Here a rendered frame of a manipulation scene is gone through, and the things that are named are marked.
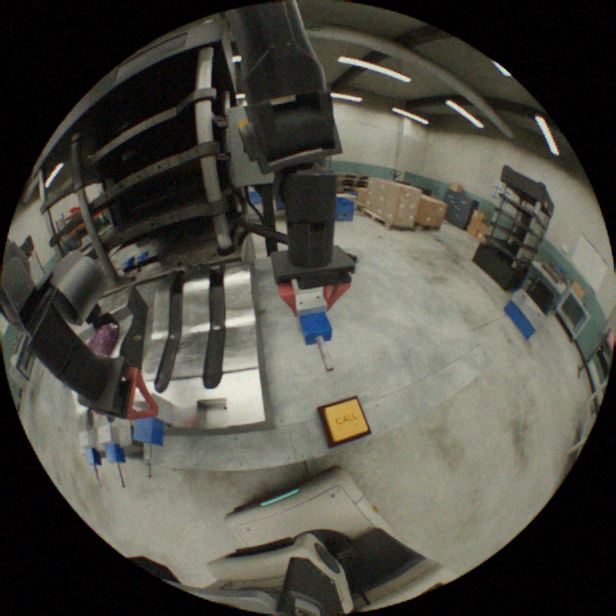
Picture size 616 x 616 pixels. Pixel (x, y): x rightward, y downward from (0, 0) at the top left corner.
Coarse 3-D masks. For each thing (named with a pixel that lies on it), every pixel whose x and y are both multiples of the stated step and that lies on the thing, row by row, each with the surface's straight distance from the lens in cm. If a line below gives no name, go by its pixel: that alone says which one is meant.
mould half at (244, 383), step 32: (160, 288) 53; (192, 288) 47; (224, 288) 43; (256, 288) 54; (160, 320) 49; (192, 320) 43; (256, 320) 40; (160, 352) 44; (192, 352) 38; (224, 352) 35; (256, 352) 33; (192, 384) 34; (224, 384) 31; (256, 384) 30; (192, 416) 32; (256, 416) 28
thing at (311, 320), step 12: (300, 300) 29; (312, 300) 29; (324, 300) 29; (300, 312) 28; (312, 312) 28; (324, 312) 29; (300, 324) 29; (312, 324) 27; (324, 324) 27; (312, 336) 26; (324, 336) 27; (324, 348) 25; (324, 360) 25
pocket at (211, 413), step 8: (200, 400) 33; (208, 400) 33; (216, 400) 32; (224, 400) 32; (200, 408) 33; (208, 408) 34; (216, 408) 34; (224, 408) 33; (200, 416) 33; (208, 416) 34; (216, 416) 33; (224, 416) 33; (200, 424) 32; (208, 424) 34; (216, 424) 32; (224, 424) 31
